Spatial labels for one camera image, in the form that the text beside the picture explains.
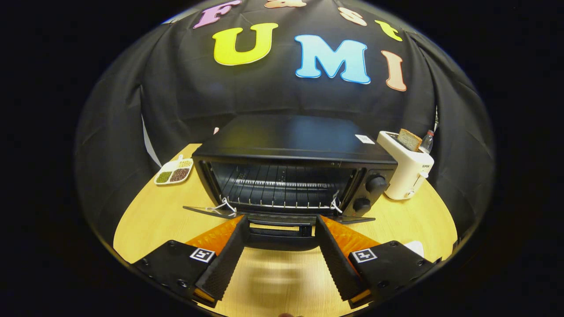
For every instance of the white divided dish of beans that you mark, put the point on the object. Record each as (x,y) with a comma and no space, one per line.
(174,174)

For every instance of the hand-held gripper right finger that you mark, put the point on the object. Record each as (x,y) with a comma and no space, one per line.
(337,264)

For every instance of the black toaster oven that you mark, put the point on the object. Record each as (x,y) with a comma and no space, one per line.
(291,136)

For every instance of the clear plastic water bottle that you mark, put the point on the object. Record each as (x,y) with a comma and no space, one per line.
(426,143)

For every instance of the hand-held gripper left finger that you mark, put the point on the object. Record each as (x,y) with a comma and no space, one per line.
(224,264)

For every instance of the toast bread slice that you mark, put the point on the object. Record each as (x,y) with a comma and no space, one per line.
(410,140)

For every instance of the white bread toaster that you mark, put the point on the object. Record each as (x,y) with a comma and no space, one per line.
(407,171)

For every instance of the white square plate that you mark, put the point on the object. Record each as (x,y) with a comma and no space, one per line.
(416,248)

